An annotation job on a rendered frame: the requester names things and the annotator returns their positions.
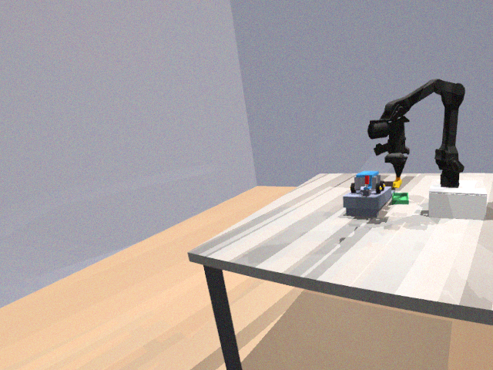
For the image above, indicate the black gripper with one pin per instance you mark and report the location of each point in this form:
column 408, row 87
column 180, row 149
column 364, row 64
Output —
column 396, row 154

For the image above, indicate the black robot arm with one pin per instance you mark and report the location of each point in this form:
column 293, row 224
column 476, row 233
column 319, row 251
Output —
column 452, row 95

